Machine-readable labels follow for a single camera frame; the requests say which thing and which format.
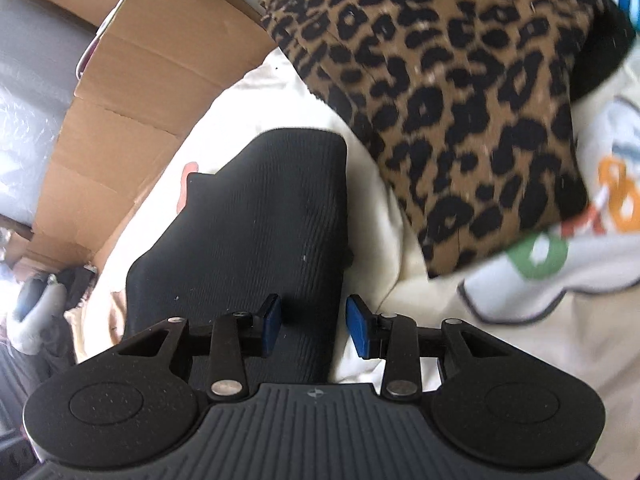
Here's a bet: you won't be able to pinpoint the folded leopard print cloth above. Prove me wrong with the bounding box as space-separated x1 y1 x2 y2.
260 0 608 279

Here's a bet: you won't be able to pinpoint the large brown cardboard box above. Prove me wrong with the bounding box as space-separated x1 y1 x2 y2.
20 0 281 271

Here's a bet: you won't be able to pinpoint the grey neck pillow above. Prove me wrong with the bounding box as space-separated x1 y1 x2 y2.
10 272 68 356

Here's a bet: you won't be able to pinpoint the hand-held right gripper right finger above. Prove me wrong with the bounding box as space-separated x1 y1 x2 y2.
345 293 502 402

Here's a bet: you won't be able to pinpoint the grey plastic wrapped appliance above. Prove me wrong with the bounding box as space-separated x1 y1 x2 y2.
0 0 101 231

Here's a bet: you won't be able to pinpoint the black pants with floral trim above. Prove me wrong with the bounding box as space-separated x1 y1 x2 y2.
122 128 349 386

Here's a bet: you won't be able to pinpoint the black crumpled cloth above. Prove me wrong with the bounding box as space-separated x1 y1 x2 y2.
60 265 98 311

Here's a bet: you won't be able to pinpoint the cream bear printed blanket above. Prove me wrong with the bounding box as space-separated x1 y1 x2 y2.
65 45 640 480

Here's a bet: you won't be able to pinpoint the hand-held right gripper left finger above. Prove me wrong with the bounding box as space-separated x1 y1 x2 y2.
118 294 282 403

